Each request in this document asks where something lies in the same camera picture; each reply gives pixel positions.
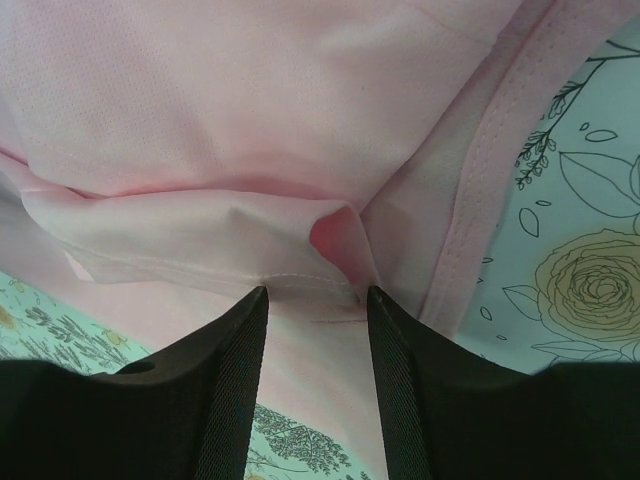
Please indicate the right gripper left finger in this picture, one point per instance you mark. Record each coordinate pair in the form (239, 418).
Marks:
(184, 412)

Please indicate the floral table cloth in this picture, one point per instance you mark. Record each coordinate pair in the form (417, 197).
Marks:
(589, 137)

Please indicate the pink t shirt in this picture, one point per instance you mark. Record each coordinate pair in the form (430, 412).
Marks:
(159, 159)

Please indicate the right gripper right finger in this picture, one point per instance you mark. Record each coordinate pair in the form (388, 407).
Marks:
(447, 413)

